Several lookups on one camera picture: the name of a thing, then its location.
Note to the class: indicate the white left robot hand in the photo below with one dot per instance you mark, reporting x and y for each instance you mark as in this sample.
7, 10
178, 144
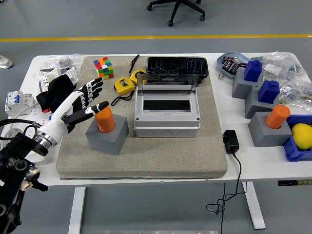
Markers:
61, 114

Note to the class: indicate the orange cylinder battery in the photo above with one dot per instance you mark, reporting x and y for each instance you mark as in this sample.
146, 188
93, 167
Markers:
276, 118
104, 122

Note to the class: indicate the grey electrical box clear lid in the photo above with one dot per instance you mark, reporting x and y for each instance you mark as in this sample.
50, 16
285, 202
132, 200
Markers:
167, 132

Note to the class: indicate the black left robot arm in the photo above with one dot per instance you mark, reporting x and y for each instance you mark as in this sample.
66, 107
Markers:
14, 151

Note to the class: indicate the blue block battery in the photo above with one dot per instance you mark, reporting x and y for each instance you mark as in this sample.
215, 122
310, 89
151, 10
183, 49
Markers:
268, 93
252, 72

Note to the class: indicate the white power strip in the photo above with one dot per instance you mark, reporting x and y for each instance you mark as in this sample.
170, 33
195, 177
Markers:
39, 114

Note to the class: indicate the black cloth glove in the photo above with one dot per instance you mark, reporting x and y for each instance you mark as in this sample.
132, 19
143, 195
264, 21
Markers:
58, 92

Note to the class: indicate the white printed package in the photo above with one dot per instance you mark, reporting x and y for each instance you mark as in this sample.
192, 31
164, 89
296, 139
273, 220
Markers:
68, 73

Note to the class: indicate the white circuit breaker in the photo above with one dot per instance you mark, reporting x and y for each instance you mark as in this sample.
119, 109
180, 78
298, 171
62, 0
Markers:
17, 102

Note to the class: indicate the clear bag of screws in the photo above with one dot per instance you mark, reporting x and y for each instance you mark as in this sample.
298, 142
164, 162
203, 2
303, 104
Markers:
61, 61

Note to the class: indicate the grey cube holder block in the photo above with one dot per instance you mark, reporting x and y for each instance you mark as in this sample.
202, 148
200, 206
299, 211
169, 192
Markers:
265, 136
253, 109
241, 90
107, 143

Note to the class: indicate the large colourful puzzle cube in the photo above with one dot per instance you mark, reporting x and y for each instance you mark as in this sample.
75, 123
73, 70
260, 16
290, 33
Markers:
103, 68

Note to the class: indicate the yellow tape measure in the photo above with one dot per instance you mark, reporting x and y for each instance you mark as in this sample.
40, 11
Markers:
136, 74
123, 85

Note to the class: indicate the white rounded object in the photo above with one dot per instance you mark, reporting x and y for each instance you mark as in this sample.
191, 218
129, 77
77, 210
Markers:
5, 62

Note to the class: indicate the beige fabric mat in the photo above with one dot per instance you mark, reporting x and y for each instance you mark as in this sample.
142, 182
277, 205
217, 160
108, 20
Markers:
146, 158

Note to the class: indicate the white table leg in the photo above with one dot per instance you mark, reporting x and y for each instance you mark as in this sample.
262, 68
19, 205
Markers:
254, 207
76, 212

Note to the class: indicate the black plastic tray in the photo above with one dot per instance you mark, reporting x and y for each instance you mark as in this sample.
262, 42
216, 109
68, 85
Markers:
175, 65

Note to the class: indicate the black office chair base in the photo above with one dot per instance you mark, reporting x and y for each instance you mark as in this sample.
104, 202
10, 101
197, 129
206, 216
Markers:
176, 7

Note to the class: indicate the pale blue dish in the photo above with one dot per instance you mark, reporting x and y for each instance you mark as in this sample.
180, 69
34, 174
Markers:
220, 63

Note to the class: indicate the black power adapter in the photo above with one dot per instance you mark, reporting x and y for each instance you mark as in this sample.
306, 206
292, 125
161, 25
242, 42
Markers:
231, 142

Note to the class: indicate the purple snack packet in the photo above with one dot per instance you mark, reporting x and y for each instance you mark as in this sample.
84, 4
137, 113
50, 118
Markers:
229, 66
227, 58

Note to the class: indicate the silver snack packet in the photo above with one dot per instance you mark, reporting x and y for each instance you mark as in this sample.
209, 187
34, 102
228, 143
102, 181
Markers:
240, 61

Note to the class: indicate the clear bags of parts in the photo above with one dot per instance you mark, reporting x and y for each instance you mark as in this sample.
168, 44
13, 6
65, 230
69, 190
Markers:
287, 68

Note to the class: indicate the blue storage bin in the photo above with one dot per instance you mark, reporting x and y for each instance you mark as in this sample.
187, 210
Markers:
295, 152

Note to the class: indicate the yellow lemon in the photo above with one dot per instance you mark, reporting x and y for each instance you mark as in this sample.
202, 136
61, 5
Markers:
302, 136

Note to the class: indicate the black table control panel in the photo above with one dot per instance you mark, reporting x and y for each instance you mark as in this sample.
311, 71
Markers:
295, 182

